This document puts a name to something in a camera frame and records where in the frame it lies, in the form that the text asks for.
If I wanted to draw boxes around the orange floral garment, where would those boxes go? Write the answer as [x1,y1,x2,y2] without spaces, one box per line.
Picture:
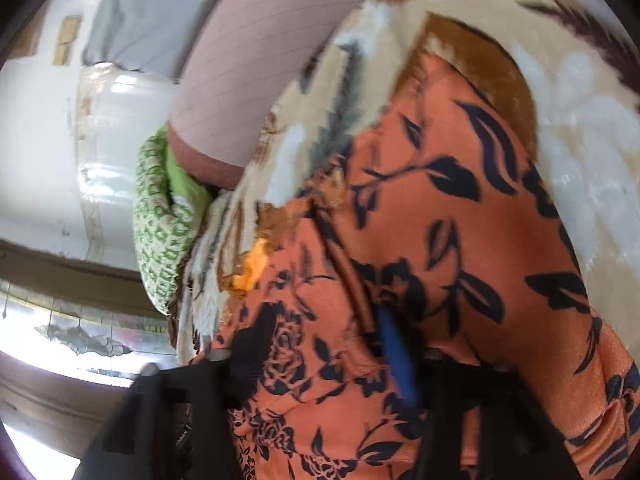
[187,52,640,480]

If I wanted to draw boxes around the beige leaf-print blanket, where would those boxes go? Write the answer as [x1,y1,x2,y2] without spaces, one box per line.
[167,0,640,366]

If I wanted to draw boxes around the grey pillow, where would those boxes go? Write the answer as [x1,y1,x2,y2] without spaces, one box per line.
[81,0,247,82]

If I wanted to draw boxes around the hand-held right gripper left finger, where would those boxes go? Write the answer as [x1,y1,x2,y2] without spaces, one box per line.
[82,332,261,480]

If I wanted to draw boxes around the white plastic-wrapped bundle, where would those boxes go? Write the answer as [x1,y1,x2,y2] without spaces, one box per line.
[74,61,177,263]

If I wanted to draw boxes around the pink bolster pillow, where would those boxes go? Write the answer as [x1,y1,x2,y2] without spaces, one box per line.
[167,0,416,191]

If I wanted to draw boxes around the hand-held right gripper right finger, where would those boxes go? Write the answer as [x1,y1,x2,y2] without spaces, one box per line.
[375,304,583,480]

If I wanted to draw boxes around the green patterned pillow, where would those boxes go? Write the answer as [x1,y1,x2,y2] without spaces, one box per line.
[132,125,216,317]

